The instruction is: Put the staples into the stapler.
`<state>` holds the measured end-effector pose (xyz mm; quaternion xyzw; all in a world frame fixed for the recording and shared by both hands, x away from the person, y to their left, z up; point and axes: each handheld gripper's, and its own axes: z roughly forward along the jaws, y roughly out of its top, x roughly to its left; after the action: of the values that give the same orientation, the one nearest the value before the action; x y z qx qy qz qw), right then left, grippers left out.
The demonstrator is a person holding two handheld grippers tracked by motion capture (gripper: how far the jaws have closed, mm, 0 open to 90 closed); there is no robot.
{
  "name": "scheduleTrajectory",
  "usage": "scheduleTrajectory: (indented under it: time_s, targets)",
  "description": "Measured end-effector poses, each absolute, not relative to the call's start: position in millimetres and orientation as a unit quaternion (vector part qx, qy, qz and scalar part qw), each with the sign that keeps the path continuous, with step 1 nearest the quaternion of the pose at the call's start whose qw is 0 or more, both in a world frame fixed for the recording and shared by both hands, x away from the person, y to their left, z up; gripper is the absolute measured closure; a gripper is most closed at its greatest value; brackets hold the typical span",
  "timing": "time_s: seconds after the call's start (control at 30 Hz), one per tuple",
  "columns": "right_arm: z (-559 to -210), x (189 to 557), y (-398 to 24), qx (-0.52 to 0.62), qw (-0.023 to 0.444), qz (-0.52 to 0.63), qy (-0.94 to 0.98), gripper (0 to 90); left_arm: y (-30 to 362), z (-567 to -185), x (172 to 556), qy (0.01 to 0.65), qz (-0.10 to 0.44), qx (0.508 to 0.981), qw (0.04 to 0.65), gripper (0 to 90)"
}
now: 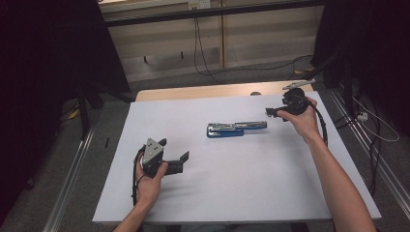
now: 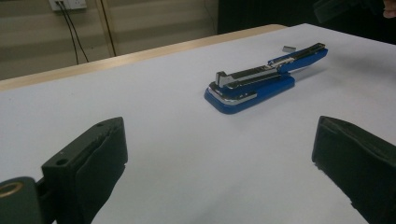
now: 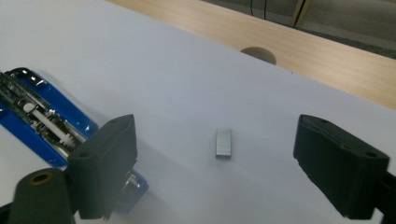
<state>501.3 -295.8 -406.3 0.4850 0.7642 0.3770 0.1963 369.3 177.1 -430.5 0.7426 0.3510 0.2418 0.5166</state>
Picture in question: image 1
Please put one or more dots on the black curtain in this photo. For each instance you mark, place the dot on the black curtain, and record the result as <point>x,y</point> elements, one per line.
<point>38,64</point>
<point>370,48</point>

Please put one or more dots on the person's right hand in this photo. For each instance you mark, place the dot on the person's right hand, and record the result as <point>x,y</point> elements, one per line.
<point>301,124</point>

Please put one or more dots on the white wall socket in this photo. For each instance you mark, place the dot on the white wall socket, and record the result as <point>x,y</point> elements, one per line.
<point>199,4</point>

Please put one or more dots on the wooden table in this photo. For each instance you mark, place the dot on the wooden table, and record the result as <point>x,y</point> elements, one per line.
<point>193,92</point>

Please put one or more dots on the person's left hand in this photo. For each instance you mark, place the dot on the person's left hand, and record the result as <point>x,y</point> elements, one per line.
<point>149,187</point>

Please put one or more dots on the aluminium floor rail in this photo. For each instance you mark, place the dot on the aluminium floor rail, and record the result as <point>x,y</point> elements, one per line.
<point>69,180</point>
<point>364,141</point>

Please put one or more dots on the white table cover sheet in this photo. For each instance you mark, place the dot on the white table cover sheet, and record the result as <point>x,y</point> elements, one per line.
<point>225,180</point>

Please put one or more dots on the yellow tape piece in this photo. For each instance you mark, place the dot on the yellow tape piece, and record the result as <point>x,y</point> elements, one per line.
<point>74,114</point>
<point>306,70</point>

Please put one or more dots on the blue stapler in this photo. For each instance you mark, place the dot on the blue stapler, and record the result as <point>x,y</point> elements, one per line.
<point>225,129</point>

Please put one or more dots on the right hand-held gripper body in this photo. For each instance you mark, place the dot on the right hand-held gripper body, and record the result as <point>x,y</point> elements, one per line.
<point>295,101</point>

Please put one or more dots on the small black stick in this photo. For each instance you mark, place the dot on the small black stick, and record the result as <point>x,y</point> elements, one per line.
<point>107,142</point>

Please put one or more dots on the white power strip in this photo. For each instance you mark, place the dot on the white power strip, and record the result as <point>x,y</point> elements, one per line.
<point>362,116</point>

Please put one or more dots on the black horizontal bar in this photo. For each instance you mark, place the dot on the black horizontal bar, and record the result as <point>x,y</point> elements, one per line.
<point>161,17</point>

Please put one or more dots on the beige cabinet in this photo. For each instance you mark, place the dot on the beige cabinet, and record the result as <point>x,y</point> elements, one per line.
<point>264,42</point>

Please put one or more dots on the black metal stand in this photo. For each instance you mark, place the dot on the black metal stand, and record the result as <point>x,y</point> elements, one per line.
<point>347,87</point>
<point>84,112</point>

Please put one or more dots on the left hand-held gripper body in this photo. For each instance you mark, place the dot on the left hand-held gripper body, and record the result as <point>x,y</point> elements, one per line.
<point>153,154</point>

